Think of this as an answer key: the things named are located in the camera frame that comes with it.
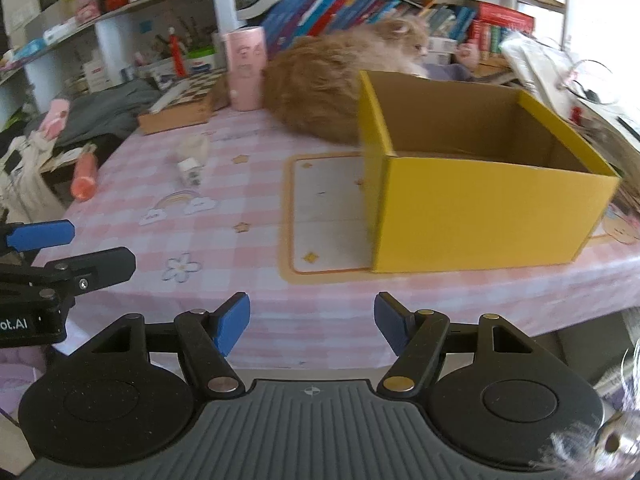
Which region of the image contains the green lid tub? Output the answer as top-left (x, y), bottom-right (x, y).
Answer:
top-left (184, 47), bottom-right (217, 73)

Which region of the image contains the wooden chess board box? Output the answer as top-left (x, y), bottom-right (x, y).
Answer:
top-left (137, 72), bottom-right (226, 136)

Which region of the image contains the fluffy orange cat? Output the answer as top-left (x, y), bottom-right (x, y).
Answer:
top-left (262, 15), bottom-right (432, 146)

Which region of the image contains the pink fabric item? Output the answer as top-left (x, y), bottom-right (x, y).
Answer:
top-left (41, 99), bottom-right (71, 138)

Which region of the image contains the yellow cardboard box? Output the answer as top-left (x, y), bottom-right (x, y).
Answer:
top-left (357, 70), bottom-right (622, 275)

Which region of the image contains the orange tube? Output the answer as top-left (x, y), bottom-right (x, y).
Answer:
top-left (70, 144), bottom-right (98, 201)

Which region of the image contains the red thick book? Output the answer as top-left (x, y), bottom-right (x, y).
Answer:
top-left (477, 2), bottom-right (535, 36)

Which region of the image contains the pink checkered desktop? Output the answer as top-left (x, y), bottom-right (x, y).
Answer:
top-left (30, 105), bottom-right (640, 366)

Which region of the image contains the row of colourful books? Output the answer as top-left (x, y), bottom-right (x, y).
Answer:
top-left (260, 0), bottom-right (478, 53)

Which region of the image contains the white tissue pack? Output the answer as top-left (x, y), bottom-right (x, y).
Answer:
top-left (42, 16), bottom-right (81, 46)

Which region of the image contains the red figurine pen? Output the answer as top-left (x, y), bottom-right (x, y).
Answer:
top-left (167, 26), bottom-right (187, 78)

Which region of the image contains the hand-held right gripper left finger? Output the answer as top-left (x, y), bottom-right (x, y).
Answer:
top-left (75, 291), bottom-right (252, 401)

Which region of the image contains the white red box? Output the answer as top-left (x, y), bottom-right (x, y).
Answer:
top-left (82, 57), bottom-right (111, 92)

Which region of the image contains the purple printed cloth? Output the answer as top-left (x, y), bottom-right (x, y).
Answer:
top-left (0, 345), bottom-right (51, 406)

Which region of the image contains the pen holder with pens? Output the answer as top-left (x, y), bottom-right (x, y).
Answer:
top-left (150, 17), bottom-right (216, 78)

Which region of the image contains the black cable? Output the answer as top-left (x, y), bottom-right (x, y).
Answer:
top-left (565, 60), bottom-right (621, 106)

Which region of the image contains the lavender cloth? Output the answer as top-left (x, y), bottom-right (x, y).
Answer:
top-left (430, 62), bottom-right (476, 83)

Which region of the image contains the pile of papers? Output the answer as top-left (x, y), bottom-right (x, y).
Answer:
top-left (500, 30), bottom-right (640, 181)

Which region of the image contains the white tote bag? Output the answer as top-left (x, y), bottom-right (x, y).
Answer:
top-left (0, 135), bottom-right (68, 221)

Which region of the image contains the small white printed box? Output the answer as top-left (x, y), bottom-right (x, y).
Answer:
top-left (177, 157), bottom-right (206, 187)

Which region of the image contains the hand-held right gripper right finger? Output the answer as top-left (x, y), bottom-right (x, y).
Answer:
top-left (373, 291), bottom-right (556, 401)

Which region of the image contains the pink tumbler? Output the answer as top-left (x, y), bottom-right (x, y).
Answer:
top-left (222, 25), bottom-right (268, 112)

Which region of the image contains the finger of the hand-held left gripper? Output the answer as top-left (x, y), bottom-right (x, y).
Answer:
top-left (0, 247), bottom-right (136, 306)
top-left (0, 219), bottom-right (76, 252)

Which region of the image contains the grey cloth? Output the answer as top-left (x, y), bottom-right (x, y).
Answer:
top-left (25, 77), bottom-right (161, 146)

